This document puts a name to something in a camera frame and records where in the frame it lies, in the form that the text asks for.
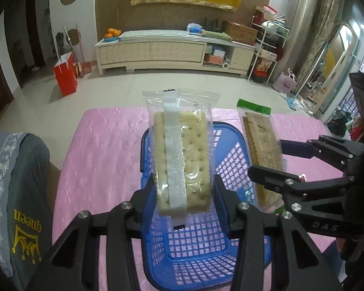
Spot pink gift bag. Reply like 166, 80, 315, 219
272, 69, 297, 94

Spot arched floor mirror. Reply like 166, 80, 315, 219
306, 21, 358, 116

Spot blue plastic basket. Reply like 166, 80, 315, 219
142, 121, 256, 290

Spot cream tv cabinet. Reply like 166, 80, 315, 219
95, 30, 255, 76

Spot green-edged cracker pack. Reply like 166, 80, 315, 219
237, 98, 285, 213

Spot white metal shelf rack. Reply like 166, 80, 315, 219
248, 5, 289, 84

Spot red paper bag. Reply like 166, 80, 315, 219
53, 52, 78, 97

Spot pink quilted tablecloth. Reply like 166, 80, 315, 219
51, 106, 345, 291

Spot cardboard box on cabinet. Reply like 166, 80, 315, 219
222, 20, 258, 45

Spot grey sofa with cover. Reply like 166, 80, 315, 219
0, 132, 53, 290

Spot bowl of oranges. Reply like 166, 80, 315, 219
104, 28, 122, 42

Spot silver standing air conditioner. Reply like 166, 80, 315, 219
272, 0, 318, 78

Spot clear pack white crackers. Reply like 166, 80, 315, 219
142, 89, 220, 229

